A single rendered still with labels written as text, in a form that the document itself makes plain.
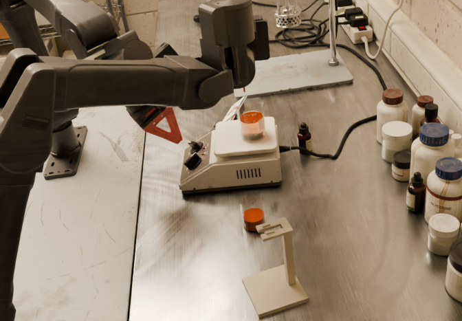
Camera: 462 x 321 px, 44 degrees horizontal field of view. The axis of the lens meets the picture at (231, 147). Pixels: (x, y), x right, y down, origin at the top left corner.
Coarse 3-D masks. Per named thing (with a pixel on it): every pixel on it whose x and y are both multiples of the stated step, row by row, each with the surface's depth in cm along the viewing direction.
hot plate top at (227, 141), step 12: (216, 132) 113; (228, 132) 112; (216, 144) 109; (228, 144) 108; (240, 144) 108; (252, 144) 107; (264, 144) 107; (276, 144) 106; (216, 156) 107; (228, 156) 106
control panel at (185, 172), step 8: (208, 136) 117; (208, 144) 114; (184, 152) 119; (200, 152) 114; (208, 152) 111; (184, 160) 116; (208, 160) 109; (184, 168) 113; (200, 168) 109; (184, 176) 111
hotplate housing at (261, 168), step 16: (224, 160) 107; (240, 160) 107; (256, 160) 107; (272, 160) 106; (192, 176) 109; (208, 176) 108; (224, 176) 108; (240, 176) 108; (256, 176) 108; (272, 176) 108; (192, 192) 111
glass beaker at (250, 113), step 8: (232, 104) 107; (240, 104) 108; (248, 104) 109; (256, 104) 108; (240, 112) 105; (248, 112) 104; (256, 112) 104; (240, 120) 106; (248, 120) 105; (256, 120) 105; (264, 120) 107; (240, 128) 108; (248, 128) 106; (256, 128) 106; (264, 128) 108; (248, 136) 107; (256, 136) 107; (264, 136) 108
